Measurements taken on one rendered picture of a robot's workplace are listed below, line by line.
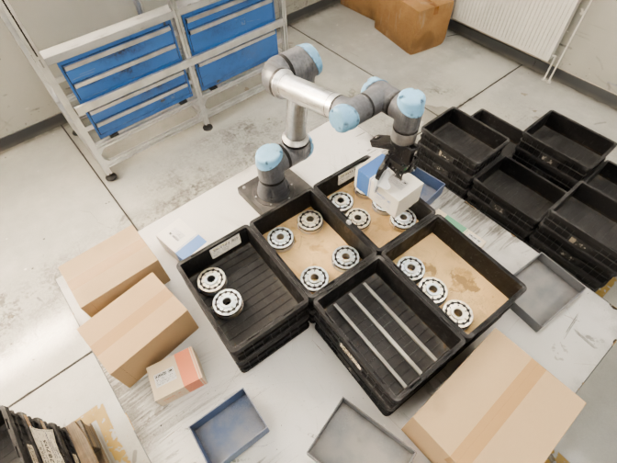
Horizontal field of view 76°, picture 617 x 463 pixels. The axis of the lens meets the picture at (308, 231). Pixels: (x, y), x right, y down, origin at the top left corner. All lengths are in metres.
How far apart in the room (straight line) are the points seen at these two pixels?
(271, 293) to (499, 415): 0.80
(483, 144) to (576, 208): 0.60
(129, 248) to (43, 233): 1.56
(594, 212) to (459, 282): 1.13
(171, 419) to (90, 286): 0.55
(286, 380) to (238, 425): 0.21
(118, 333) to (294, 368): 0.60
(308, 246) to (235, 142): 1.84
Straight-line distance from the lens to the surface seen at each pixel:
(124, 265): 1.63
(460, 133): 2.63
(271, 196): 1.78
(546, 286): 1.83
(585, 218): 2.45
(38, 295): 2.90
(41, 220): 3.26
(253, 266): 1.52
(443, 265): 1.57
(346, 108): 1.11
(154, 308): 1.50
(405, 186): 1.35
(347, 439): 1.43
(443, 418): 1.29
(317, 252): 1.53
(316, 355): 1.50
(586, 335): 1.80
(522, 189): 2.60
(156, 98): 3.10
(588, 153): 2.81
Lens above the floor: 2.12
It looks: 54 degrees down
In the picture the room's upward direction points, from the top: 2 degrees counter-clockwise
